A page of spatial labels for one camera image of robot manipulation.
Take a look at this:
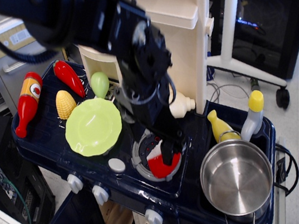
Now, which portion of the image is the grey stove knob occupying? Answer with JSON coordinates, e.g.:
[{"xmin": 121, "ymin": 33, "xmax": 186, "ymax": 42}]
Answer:
[
  {"xmin": 145, "ymin": 209, "xmax": 163, "ymax": 224},
  {"xmin": 67, "ymin": 174, "xmax": 84, "ymax": 194},
  {"xmin": 92, "ymin": 185, "xmax": 110, "ymax": 206}
]

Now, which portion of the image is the grey right stove knob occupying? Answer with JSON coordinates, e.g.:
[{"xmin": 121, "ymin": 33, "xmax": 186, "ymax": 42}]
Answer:
[{"xmin": 145, "ymin": 209, "xmax": 163, "ymax": 224}]

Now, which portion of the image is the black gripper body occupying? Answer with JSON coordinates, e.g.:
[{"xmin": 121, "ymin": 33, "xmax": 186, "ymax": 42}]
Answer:
[{"xmin": 113, "ymin": 78, "xmax": 187, "ymax": 153}]

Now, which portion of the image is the black computer case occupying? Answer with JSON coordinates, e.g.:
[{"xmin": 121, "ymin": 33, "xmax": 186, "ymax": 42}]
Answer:
[{"xmin": 0, "ymin": 116, "xmax": 56, "ymax": 224}]

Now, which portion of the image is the stainless steel pot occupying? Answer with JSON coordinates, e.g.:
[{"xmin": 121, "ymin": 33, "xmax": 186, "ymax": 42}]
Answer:
[{"xmin": 200, "ymin": 137, "xmax": 273, "ymax": 224}]

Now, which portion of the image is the grey middle stove knob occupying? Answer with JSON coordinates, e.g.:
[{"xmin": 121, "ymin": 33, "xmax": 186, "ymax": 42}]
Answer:
[{"xmin": 92, "ymin": 185, "xmax": 110, "ymax": 206}]

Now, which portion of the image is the cream toy kitchen shelf tower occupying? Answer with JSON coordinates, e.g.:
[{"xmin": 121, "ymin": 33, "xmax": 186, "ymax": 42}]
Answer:
[{"xmin": 70, "ymin": 0, "xmax": 232, "ymax": 132}]

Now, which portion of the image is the cream toy milk bottle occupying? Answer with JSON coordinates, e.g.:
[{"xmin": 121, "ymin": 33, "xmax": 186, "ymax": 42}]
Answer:
[{"xmin": 169, "ymin": 91, "xmax": 196, "ymax": 119}]

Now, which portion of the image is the red and white toy sushi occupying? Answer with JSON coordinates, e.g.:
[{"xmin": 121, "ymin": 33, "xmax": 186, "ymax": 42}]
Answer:
[{"xmin": 146, "ymin": 140, "xmax": 182, "ymax": 179}]

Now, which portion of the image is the red toy ketchup bottle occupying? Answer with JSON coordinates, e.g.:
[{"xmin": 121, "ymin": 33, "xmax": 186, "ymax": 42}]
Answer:
[{"xmin": 15, "ymin": 72, "xmax": 43, "ymax": 138}]

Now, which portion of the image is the light green toy pear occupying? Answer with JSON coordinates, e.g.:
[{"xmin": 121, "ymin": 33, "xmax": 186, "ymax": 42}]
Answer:
[{"xmin": 90, "ymin": 71, "xmax": 109, "ymax": 99}]

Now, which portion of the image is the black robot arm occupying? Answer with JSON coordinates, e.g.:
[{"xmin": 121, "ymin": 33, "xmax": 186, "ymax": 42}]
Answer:
[{"xmin": 0, "ymin": 0, "xmax": 186, "ymax": 165}]

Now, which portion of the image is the navy blue toy kitchen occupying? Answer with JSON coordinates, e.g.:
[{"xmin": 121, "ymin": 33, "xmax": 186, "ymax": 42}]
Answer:
[{"xmin": 15, "ymin": 65, "xmax": 275, "ymax": 224}]

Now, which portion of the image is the white rolling stand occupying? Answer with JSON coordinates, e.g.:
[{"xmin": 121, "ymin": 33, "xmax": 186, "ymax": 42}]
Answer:
[{"xmin": 197, "ymin": 0, "xmax": 292, "ymax": 120}]

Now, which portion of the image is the yellow toy squeeze bottle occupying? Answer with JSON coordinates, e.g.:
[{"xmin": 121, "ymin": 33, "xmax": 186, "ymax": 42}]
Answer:
[{"xmin": 207, "ymin": 110, "xmax": 241, "ymax": 143}]

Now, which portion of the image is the yellow toy corn cob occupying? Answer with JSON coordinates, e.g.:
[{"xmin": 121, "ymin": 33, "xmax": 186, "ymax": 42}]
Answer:
[{"xmin": 55, "ymin": 90, "xmax": 77, "ymax": 120}]

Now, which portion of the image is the grey bottle with yellow cap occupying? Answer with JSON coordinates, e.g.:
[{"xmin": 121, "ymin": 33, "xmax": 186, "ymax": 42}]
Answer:
[{"xmin": 241, "ymin": 90, "xmax": 264, "ymax": 141}]

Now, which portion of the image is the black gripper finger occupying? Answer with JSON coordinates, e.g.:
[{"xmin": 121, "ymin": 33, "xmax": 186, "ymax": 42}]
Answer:
[{"xmin": 160, "ymin": 139, "xmax": 181, "ymax": 165}]

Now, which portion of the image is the light green toy plate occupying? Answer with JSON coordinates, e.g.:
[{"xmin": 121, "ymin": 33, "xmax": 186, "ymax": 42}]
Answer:
[{"xmin": 65, "ymin": 98, "xmax": 122, "ymax": 157}]

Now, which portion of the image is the grey toy stove burner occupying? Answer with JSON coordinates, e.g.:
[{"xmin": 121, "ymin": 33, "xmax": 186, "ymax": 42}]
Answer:
[{"xmin": 131, "ymin": 129, "xmax": 182, "ymax": 182}]

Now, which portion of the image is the grey left stove knob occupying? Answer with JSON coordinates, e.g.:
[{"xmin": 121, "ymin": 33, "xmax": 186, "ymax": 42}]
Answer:
[{"xmin": 67, "ymin": 174, "xmax": 84, "ymax": 194}]

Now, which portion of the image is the grey round toy button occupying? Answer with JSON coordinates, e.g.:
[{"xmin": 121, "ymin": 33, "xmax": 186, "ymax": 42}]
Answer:
[{"xmin": 108, "ymin": 158, "xmax": 126, "ymax": 174}]

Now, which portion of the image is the red toy chili pepper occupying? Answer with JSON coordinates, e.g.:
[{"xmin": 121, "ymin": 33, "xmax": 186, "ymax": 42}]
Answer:
[{"xmin": 53, "ymin": 60, "xmax": 86, "ymax": 98}]

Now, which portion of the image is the black monitor screen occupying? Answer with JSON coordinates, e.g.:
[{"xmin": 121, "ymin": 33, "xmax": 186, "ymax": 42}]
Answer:
[{"xmin": 203, "ymin": 0, "xmax": 299, "ymax": 91}]

